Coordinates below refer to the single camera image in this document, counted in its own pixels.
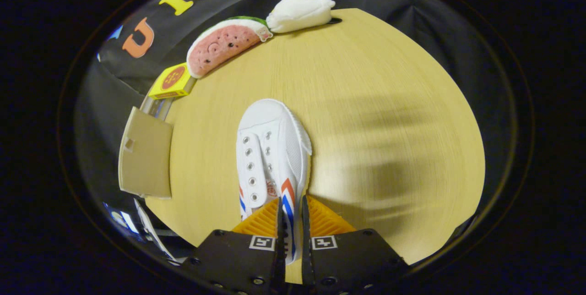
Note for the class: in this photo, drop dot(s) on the white paper sheet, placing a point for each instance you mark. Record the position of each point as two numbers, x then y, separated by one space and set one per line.
151 231

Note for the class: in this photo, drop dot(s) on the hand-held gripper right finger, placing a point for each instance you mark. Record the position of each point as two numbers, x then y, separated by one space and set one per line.
348 258

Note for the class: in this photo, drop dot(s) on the yellow book with red circle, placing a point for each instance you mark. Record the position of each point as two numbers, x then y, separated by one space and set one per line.
173 79

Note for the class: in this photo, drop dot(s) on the watermelon slice plush toy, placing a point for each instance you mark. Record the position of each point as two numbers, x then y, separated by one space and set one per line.
224 45

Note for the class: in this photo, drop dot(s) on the white plush toy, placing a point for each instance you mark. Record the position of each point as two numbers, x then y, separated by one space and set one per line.
300 11

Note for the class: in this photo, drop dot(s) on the beige fabric storage box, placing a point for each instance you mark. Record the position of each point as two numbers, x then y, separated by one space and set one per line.
146 157

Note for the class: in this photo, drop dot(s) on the white canvas shoe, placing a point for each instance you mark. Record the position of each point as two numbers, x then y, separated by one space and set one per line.
274 148

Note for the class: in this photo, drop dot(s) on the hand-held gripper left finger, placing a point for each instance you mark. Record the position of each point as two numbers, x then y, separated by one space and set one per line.
238 258

